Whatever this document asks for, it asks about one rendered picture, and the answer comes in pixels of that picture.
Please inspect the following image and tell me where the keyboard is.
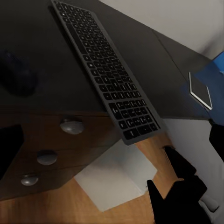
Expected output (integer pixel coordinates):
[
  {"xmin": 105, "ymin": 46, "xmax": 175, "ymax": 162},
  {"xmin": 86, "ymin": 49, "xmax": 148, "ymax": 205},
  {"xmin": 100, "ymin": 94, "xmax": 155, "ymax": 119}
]
[{"xmin": 50, "ymin": 0, "xmax": 168, "ymax": 146}]

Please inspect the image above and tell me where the notebook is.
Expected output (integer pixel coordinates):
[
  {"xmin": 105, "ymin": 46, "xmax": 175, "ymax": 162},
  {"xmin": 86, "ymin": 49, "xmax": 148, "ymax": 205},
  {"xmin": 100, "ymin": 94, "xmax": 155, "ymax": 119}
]
[{"xmin": 189, "ymin": 73, "xmax": 212, "ymax": 110}]

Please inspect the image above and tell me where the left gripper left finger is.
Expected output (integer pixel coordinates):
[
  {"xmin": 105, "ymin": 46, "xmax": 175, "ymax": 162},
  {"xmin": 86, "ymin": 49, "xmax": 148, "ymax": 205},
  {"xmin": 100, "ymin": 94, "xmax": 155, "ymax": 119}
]
[{"xmin": 0, "ymin": 124, "xmax": 24, "ymax": 180}]

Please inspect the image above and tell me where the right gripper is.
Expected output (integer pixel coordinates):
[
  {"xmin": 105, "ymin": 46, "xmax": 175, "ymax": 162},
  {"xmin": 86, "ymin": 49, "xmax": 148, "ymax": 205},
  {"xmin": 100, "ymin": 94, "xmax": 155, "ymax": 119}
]
[{"xmin": 147, "ymin": 146, "xmax": 213, "ymax": 224}]

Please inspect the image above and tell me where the mouse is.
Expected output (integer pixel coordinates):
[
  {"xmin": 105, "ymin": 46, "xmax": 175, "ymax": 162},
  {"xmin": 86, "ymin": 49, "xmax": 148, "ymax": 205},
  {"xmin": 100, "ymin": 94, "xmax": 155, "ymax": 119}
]
[{"xmin": 0, "ymin": 50, "xmax": 39, "ymax": 91}]

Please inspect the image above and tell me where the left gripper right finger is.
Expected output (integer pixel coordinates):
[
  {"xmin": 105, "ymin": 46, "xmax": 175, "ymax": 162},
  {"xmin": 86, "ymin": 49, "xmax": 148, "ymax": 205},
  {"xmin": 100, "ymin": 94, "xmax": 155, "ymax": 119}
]
[{"xmin": 209, "ymin": 124, "xmax": 224, "ymax": 162}]

